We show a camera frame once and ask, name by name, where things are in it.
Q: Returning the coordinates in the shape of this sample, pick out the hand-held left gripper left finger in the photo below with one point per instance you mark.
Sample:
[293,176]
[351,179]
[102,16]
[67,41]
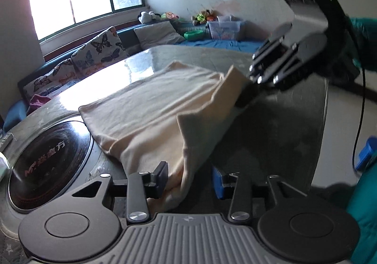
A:
[160,177]

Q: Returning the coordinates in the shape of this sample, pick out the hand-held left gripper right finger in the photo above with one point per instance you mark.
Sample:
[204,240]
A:
[217,183]

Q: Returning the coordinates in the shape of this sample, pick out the pink cloth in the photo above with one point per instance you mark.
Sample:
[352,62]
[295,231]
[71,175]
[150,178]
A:
[38,101]

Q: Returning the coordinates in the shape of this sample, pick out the blue bed sheet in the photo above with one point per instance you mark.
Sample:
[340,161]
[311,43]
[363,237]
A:
[223,45]

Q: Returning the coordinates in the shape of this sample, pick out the green plastic container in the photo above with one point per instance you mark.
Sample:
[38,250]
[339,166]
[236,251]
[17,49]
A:
[194,35]

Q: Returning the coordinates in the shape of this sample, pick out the person's teal clothing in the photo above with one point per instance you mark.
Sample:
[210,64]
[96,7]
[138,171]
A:
[363,216]

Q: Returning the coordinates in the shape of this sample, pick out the colourful plush toy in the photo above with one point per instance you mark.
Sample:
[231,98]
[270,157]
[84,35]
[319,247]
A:
[170,15]

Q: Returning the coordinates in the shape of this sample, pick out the butterfly print pillow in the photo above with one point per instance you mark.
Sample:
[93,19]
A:
[53,79]
[100,48]

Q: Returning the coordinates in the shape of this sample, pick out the grey pillow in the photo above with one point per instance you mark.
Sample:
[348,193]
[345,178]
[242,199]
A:
[157,34]

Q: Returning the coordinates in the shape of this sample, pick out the built-in black induction cooker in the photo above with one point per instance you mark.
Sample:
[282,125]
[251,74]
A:
[47,166]

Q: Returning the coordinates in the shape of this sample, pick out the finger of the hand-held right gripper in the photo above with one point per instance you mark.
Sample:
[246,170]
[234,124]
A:
[297,60]
[269,45]

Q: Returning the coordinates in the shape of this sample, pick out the clear plastic storage box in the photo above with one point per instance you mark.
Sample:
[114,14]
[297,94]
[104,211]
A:
[226,30]

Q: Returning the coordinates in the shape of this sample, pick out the cream cloth garment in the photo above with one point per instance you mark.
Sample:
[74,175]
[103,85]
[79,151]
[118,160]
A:
[153,110]

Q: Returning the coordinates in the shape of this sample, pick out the small clear plastic box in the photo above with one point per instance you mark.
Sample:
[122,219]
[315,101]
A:
[224,18]

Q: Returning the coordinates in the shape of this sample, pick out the blue plastic object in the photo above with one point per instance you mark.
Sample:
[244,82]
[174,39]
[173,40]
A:
[366,153]

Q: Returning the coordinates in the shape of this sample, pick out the panda plush toy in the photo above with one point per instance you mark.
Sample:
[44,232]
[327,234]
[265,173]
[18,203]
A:
[145,17]

